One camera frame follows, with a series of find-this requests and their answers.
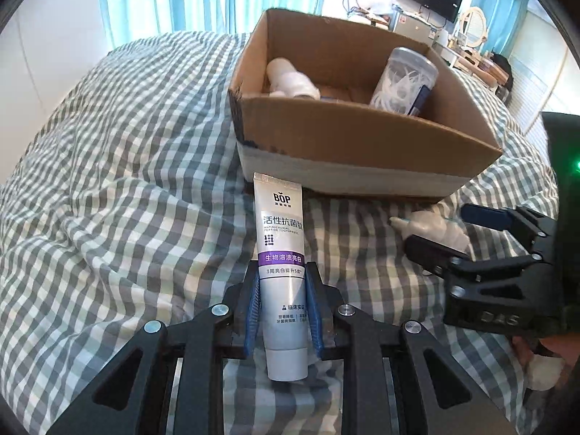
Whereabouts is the clear floss pick container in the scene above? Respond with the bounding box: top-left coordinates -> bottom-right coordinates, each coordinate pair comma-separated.
368,46 -> 439,117

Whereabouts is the black bag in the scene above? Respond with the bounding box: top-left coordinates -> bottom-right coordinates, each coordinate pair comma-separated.
489,53 -> 515,100

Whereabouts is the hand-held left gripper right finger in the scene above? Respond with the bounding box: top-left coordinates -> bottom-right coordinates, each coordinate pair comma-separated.
304,260 -> 519,435

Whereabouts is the oval vanity mirror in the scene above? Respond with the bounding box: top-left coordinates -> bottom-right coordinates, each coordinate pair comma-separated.
457,7 -> 488,50

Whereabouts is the grey small fridge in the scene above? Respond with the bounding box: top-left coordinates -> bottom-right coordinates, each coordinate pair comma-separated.
392,9 -> 438,46

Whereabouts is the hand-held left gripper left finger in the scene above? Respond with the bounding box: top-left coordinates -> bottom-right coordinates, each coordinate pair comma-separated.
45,260 -> 264,435

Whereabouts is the grey checkered blanket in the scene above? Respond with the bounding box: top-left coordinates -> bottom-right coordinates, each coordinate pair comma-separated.
0,32 -> 563,435

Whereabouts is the white dressing table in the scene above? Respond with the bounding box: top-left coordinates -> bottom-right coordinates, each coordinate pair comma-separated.
439,45 -> 504,83

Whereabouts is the grey toothpaste tube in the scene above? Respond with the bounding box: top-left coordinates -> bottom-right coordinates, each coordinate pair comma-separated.
253,172 -> 310,381

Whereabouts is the cardboard box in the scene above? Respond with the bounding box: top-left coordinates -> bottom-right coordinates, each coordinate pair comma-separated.
227,8 -> 504,199

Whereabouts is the white plastic bottle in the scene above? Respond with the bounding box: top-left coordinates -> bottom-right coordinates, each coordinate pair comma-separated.
265,57 -> 322,99

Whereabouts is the white slatted wardrobe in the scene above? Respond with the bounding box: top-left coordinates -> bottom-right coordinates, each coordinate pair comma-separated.
505,7 -> 580,132

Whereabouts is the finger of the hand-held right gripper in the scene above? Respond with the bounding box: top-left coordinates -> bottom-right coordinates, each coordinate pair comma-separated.
460,203 -> 558,255
405,234 -> 541,291

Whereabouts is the white dropper bottle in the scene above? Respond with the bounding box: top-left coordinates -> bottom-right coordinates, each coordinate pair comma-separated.
389,211 -> 469,252

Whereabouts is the person's right hand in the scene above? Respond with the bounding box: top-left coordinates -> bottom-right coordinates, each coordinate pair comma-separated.
512,332 -> 580,393

